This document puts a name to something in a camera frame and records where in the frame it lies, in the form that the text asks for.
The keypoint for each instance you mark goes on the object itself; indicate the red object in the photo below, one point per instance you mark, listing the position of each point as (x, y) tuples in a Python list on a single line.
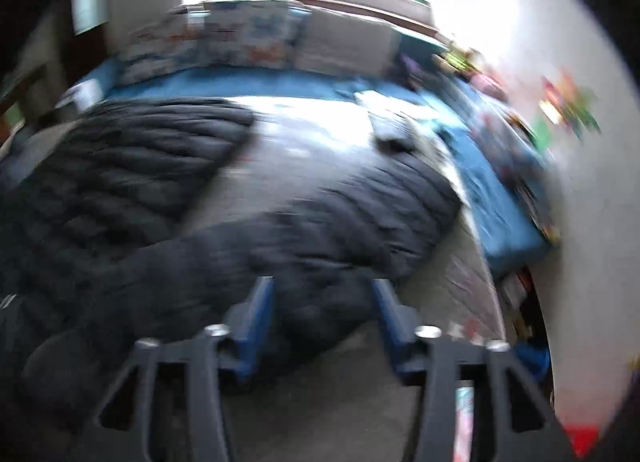
[(582, 439)]

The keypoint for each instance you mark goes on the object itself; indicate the grey star-print mat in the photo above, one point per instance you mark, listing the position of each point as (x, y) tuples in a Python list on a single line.
[(310, 151)]

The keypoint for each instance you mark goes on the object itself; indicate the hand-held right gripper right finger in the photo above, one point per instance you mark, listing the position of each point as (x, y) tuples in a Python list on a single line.
[(387, 312)]

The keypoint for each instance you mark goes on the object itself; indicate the colourful wall stickers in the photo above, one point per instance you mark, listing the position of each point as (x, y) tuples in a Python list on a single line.
[(570, 104)]

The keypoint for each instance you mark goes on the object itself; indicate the white and black cloth item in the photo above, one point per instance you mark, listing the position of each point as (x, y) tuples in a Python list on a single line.
[(390, 124)]

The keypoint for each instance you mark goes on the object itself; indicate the plain grey pillow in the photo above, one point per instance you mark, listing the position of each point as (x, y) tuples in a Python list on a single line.
[(345, 41)]

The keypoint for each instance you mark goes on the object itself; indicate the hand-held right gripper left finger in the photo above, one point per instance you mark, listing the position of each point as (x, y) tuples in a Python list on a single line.
[(257, 312)]

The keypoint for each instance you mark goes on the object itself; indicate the butterfly print pillow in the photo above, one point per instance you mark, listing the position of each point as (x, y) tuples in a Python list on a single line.
[(250, 31), (165, 46)]

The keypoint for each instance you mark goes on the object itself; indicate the black puffer jacket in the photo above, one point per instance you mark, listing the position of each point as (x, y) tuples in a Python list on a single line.
[(125, 166)]

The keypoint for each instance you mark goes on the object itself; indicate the purple toy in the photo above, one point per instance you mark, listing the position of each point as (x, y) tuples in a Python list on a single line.
[(411, 70)]

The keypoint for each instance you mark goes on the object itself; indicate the blue sofa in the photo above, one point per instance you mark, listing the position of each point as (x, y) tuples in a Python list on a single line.
[(300, 84)]

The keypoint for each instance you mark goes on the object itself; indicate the yellow-green plush toy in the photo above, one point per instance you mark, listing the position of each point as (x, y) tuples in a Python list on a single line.
[(457, 59)]

